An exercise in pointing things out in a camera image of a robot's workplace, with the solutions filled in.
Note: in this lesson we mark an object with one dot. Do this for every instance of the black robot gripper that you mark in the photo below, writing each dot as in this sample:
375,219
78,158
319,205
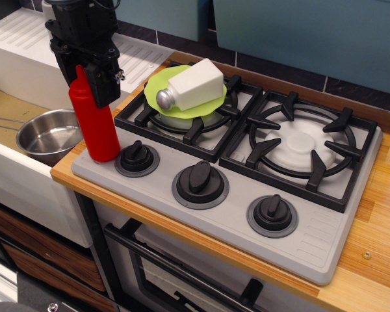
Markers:
82,35

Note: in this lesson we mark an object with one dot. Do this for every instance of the red ketchup squeeze bottle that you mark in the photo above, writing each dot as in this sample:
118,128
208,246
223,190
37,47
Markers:
97,124

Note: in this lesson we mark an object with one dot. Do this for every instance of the white salt shaker silver cap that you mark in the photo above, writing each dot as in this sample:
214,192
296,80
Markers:
190,86

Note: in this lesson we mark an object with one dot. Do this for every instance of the white toy sink unit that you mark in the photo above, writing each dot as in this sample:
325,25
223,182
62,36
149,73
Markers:
30,83

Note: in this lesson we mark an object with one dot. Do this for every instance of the light green plastic plate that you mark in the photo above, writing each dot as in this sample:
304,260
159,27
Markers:
201,109

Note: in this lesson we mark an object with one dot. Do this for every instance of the stainless steel pot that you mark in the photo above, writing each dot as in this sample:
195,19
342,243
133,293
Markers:
47,137

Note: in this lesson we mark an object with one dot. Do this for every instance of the grey toy faucet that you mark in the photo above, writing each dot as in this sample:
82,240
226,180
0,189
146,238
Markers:
47,11

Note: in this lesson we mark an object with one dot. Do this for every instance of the white left burner cap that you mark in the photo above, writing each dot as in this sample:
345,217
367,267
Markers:
177,125

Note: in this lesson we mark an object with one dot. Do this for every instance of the white burner cap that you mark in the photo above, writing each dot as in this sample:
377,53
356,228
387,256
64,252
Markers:
177,125
298,139

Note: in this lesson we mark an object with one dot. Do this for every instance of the black left stove knob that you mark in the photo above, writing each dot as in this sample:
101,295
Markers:
137,160

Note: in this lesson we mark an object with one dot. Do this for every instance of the black stove knob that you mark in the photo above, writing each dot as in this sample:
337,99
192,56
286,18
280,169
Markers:
272,216
200,186
137,160

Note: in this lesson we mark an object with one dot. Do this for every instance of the black left burner grate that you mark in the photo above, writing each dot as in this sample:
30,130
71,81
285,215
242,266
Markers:
207,145

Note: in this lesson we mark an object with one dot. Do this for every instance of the black middle stove knob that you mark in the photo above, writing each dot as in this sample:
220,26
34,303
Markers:
200,186

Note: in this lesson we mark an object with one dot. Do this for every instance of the wooden drawer front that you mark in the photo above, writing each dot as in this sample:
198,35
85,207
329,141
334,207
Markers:
53,260

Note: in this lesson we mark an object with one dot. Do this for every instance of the grey toy stove top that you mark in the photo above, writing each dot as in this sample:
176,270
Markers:
312,251

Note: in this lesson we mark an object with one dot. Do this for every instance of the white right burner cap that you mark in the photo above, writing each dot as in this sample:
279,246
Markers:
298,139

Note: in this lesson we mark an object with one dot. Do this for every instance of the black right stove knob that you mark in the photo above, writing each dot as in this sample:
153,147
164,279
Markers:
272,216

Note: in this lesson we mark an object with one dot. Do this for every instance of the toy oven door black handle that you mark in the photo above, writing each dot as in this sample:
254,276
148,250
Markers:
178,302

